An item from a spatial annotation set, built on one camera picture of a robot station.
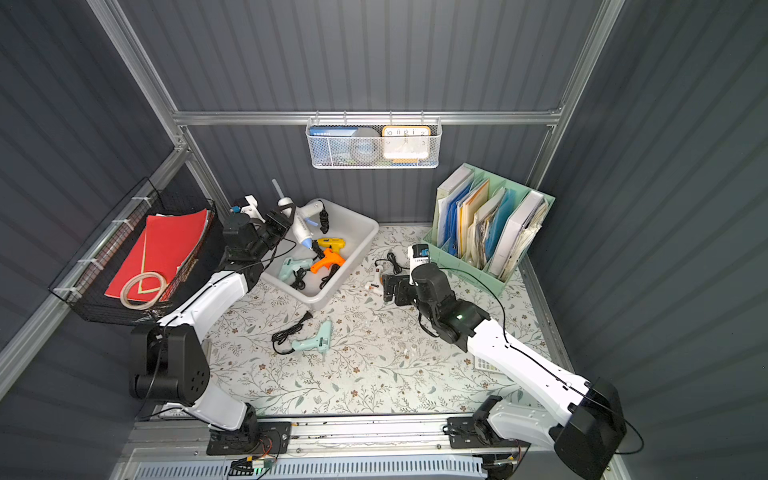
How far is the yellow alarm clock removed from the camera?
35.2 inches

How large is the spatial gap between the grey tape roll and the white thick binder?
18.0 inches

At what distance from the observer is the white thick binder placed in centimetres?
88

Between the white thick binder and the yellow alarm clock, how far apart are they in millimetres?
327

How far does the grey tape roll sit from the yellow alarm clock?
3 centimetres
